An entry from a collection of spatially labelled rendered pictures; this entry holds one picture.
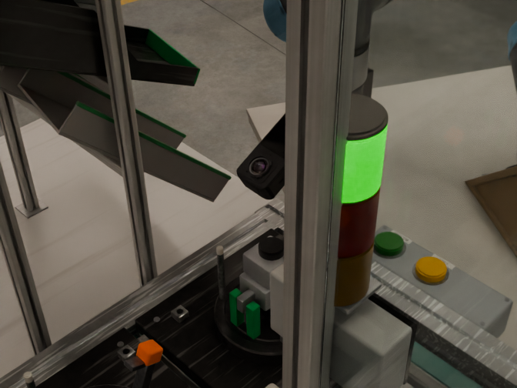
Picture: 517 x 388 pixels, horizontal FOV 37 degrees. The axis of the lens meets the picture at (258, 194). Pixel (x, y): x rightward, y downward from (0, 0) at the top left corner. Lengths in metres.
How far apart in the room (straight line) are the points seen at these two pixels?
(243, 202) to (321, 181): 0.82
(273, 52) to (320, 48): 3.07
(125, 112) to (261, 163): 0.19
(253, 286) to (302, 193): 0.38
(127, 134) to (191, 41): 2.71
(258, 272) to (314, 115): 0.44
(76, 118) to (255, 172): 0.24
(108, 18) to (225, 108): 2.29
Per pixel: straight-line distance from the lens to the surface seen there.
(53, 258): 1.24
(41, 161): 1.44
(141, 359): 0.81
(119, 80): 0.87
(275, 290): 0.64
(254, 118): 1.49
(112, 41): 0.85
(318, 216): 0.49
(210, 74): 3.34
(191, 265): 1.04
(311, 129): 0.46
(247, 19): 3.78
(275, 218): 1.11
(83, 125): 0.92
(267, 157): 0.79
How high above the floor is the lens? 1.69
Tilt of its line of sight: 39 degrees down
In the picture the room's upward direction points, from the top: 1 degrees counter-clockwise
